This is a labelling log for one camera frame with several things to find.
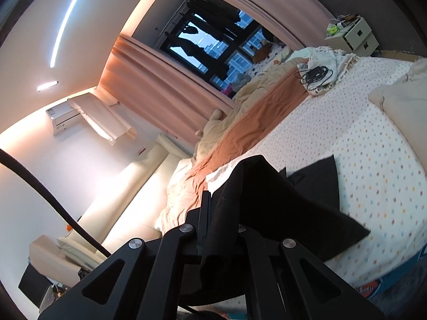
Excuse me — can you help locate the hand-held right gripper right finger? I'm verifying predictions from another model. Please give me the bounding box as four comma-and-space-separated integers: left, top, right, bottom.
235, 225, 386, 320

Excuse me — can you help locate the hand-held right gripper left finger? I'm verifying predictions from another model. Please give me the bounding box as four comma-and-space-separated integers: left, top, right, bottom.
38, 190, 212, 320

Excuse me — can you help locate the black jacket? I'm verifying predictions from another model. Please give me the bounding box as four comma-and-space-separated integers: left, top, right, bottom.
199, 154, 371, 307

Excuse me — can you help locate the cream upholstered bed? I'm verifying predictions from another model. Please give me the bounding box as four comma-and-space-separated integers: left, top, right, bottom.
28, 47, 427, 307

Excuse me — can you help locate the beige plush toy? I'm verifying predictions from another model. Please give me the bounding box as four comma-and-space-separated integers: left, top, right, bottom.
195, 107, 227, 144

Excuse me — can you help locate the orange blanket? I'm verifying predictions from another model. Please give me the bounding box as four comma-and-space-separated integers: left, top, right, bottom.
156, 70, 311, 239

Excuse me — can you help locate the white hanging shirt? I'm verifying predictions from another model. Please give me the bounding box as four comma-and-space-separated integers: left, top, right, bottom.
67, 91, 137, 145

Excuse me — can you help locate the beige quilt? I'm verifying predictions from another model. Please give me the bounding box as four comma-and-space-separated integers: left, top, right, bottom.
193, 63, 301, 161

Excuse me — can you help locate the white dotted sheet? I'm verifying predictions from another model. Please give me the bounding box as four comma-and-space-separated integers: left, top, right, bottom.
207, 57, 427, 294

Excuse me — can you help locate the long black hanging coat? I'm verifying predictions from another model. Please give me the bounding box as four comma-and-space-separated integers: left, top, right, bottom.
178, 37, 231, 81

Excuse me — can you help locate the white air conditioner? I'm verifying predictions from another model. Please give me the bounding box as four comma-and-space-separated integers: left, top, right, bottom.
46, 105, 82, 136

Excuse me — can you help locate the brown plush toy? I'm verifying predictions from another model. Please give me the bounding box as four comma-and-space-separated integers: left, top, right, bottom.
252, 40, 272, 64

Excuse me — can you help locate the dotted window seat cushion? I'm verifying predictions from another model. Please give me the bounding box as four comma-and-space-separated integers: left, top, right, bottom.
230, 37, 294, 97

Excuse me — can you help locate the white patterned cloth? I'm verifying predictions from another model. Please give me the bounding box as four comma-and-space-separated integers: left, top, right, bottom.
297, 46, 361, 97

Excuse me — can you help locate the beige folded blanket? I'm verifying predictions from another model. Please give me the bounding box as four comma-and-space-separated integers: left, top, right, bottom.
369, 58, 427, 141

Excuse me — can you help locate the ceiling light strip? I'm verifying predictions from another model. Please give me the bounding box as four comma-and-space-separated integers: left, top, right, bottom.
50, 0, 94, 69

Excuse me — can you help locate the cream nightstand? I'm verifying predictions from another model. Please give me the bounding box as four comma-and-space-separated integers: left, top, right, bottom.
329, 15, 379, 55

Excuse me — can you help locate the cardboard box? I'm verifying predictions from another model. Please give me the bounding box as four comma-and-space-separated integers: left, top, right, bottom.
378, 49, 422, 61

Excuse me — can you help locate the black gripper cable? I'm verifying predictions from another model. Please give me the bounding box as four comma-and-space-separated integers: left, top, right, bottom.
0, 148, 112, 259

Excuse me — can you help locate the black cable bundle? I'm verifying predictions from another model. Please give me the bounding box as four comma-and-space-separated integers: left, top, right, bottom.
294, 67, 336, 90

